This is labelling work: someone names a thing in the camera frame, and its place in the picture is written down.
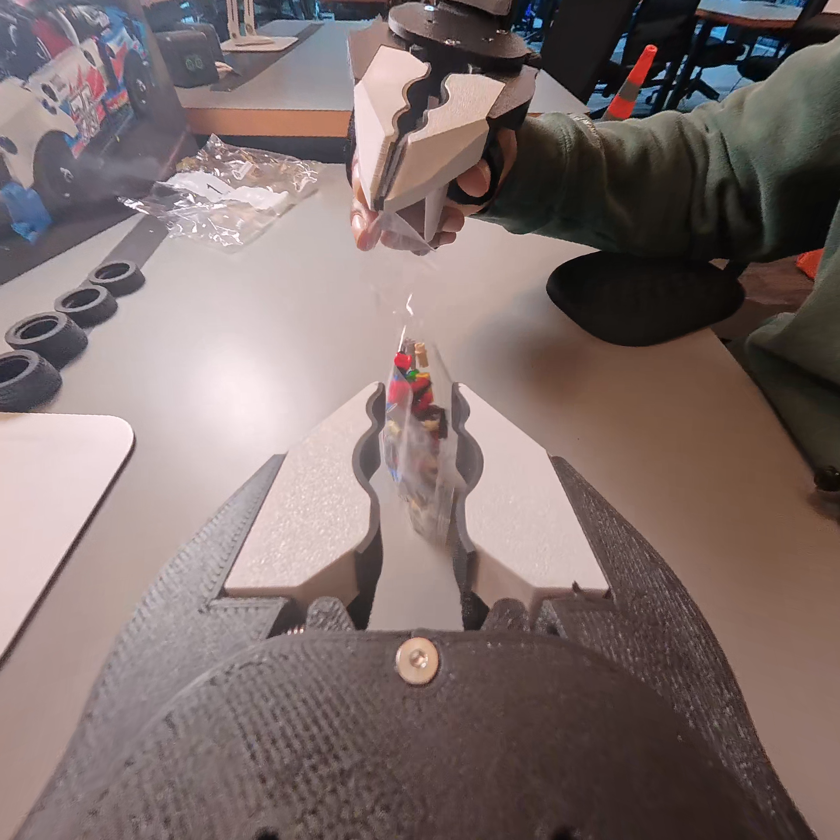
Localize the person's right forearm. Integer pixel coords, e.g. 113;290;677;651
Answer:
482;39;840;263

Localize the black office chair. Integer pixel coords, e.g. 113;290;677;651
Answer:
646;0;729;112
541;0;641;102

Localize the white book stand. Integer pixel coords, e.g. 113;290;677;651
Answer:
0;413;135;664

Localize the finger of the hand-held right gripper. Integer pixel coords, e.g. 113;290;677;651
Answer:
382;72;508;212
354;49;434;212

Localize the wood edged background desk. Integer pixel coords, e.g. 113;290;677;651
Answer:
177;20;592;139

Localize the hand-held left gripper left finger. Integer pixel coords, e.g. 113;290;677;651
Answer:
225;382;386;624

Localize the black device with green lights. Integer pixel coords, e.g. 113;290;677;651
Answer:
157;29;221;86

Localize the empty clear plastic bag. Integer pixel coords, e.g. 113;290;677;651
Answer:
120;134;322;249

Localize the lego set box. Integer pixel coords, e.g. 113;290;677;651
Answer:
0;0;188;240

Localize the clear bag of small lego pieces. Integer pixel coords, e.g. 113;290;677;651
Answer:
367;210;463;546

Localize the orange cone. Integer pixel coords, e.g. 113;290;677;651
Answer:
604;45;659;122

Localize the wooden stand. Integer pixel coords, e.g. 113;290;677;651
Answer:
220;0;299;53

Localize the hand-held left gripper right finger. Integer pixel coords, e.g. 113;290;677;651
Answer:
451;382;611;627

